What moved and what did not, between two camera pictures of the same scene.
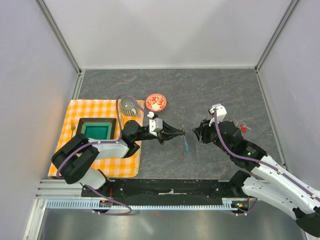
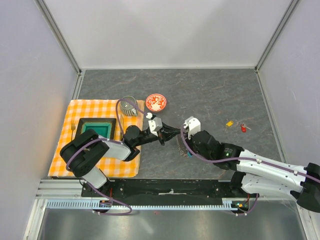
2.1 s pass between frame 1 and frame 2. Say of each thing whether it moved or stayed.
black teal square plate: stayed
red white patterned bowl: stayed
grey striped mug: stayed
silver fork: stayed
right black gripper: moved
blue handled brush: moved
